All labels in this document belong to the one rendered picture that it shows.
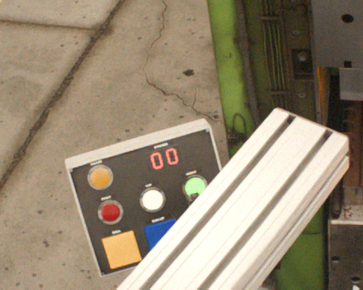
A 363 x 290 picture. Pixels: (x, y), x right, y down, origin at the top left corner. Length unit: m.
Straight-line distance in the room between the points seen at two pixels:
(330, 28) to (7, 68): 2.70
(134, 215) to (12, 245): 1.53
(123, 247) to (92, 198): 0.14
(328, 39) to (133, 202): 0.59
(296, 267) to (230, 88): 0.72
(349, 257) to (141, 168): 0.61
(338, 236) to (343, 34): 0.60
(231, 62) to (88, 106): 1.92
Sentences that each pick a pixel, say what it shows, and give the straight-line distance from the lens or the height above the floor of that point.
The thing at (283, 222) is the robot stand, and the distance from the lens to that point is 0.88.
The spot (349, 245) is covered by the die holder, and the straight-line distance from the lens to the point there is 2.39.
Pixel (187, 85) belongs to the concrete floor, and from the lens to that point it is 4.10.
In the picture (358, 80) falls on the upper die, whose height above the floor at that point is 1.33.
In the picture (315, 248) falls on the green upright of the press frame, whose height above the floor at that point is 0.56.
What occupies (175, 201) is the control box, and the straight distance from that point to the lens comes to 2.20.
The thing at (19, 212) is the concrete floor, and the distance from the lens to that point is 3.78.
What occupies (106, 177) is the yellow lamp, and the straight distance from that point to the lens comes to 2.16.
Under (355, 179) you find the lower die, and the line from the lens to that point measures 2.33.
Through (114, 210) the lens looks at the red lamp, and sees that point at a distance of 2.19.
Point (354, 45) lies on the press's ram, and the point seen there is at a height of 1.43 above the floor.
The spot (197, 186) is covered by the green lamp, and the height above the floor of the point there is 1.09.
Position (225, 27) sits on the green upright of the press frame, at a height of 1.36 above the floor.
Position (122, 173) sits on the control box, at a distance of 2.17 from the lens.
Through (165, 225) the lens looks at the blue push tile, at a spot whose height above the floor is 1.04.
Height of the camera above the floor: 2.70
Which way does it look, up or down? 46 degrees down
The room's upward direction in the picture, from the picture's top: 11 degrees counter-clockwise
